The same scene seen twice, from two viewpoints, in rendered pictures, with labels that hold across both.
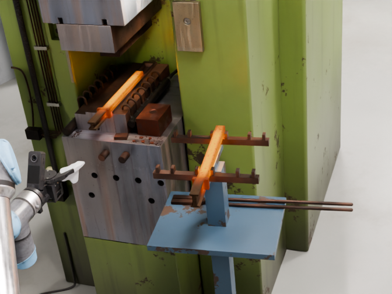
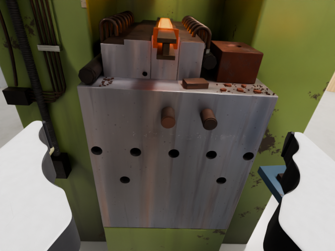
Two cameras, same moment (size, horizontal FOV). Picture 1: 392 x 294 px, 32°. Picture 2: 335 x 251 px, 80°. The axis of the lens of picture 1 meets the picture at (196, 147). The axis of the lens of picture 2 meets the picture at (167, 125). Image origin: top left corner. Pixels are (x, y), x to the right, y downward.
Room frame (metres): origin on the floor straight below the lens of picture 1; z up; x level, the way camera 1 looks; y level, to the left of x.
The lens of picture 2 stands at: (1.76, 0.46, 1.06)
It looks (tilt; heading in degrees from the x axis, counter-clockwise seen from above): 32 degrees down; 335
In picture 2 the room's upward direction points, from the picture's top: 4 degrees clockwise
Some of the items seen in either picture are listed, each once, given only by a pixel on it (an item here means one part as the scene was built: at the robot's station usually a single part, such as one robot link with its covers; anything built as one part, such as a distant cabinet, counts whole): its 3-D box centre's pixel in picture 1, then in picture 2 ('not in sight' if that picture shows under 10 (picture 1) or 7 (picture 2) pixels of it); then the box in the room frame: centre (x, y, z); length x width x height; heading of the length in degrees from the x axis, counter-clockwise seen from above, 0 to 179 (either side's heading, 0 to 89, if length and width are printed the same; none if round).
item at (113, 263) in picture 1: (162, 245); (162, 200); (2.33, 0.19, 0.23); 0.56 x 0.38 x 0.47; 158
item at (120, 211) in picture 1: (148, 154); (169, 118); (2.33, 0.19, 0.69); 0.56 x 0.38 x 0.45; 158
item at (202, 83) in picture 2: (121, 136); (195, 83); (2.09, 0.25, 0.92); 0.04 x 0.03 x 0.01; 80
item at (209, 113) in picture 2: (123, 157); (208, 119); (2.03, 0.25, 0.87); 0.04 x 0.03 x 0.03; 158
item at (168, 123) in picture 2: (104, 155); (168, 117); (2.06, 0.32, 0.87); 0.04 x 0.03 x 0.03; 158
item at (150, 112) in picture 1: (154, 119); (231, 61); (2.14, 0.13, 0.95); 0.12 x 0.09 x 0.07; 158
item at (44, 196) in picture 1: (42, 189); not in sight; (1.73, 0.47, 0.97); 0.12 x 0.08 x 0.09; 158
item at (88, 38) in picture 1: (112, 15); not in sight; (2.34, 0.24, 1.27); 0.42 x 0.20 x 0.10; 158
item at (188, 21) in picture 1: (188, 26); not in sight; (2.15, -0.02, 1.27); 0.09 x 0.02 x 0.17; 68
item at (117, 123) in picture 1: (125, 94); (155, 40); (2.34, 0.24, 0.96); 0.42 x 0.20 x 0.09; 158
